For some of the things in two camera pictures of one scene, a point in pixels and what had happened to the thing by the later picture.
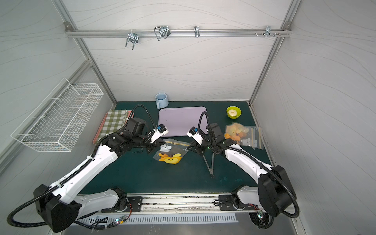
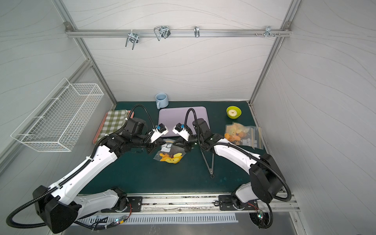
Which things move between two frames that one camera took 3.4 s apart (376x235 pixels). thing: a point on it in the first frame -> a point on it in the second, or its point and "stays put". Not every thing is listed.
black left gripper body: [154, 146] stays put
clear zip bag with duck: [171, 151] stays put
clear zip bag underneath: [237, 132] stays put
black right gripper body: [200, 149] -> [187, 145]
